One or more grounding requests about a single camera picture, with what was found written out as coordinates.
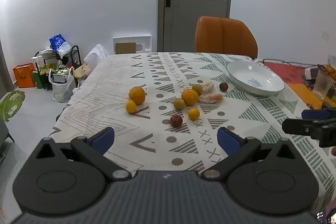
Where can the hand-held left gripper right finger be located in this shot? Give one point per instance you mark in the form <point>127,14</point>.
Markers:
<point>228,140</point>

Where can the red and orange cloth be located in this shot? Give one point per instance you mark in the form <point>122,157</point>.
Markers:
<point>288,74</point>

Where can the yellow-green round fruit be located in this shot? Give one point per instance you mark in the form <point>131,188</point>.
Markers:
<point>197,88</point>
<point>179,104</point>

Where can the dark purple round fruit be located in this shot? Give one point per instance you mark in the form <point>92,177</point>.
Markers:
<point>223,86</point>

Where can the white plate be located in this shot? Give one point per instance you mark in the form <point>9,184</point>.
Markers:
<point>244,74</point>

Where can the small orange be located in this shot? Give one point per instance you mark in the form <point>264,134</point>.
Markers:
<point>131,106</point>
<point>193,114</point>

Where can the patterned white tablecloth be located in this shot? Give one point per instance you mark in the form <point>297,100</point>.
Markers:
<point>105,98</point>

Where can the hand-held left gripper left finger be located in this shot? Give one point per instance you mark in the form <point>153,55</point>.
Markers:
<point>103,138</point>

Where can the white plastic bag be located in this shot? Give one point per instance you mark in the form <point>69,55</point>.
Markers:
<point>61,90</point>

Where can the clear plastic cup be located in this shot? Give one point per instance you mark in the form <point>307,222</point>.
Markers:
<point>321,85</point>

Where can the orange leather chair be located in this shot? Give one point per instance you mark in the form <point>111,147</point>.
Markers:
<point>223,37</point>

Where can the clear plastic bag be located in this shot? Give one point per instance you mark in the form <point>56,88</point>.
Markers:
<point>95,56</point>

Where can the orange box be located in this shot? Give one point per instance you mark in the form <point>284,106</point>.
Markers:
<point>24,75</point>

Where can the brown cardboard sheet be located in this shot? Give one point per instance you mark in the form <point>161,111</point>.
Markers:
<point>125,48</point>

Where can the green box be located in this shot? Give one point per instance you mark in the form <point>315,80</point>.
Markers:
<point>38,80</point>

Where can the green floor mat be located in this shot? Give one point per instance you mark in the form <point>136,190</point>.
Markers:
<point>10,106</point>

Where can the beige paper bag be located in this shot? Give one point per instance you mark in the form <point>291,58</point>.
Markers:
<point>80,70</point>

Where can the grey door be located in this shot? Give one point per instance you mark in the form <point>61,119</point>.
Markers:
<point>199,16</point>

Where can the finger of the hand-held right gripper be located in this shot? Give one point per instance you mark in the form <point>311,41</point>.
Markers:
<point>315,114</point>
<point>296,126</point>

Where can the blue and white bag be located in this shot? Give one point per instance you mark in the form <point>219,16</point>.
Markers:
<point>59,44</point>

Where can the large orange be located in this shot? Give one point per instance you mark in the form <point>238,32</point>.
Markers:
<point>189,97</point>
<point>136,95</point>

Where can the red round fruit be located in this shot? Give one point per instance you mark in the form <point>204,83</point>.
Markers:
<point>176,121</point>

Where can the peeled pomelo piece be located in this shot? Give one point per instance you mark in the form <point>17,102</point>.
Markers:
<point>211,98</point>
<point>208,87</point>

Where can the white foam packaging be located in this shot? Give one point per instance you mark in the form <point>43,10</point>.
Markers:
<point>143,40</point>

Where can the black metal rack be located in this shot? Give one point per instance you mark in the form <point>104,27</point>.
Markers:
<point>76,56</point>

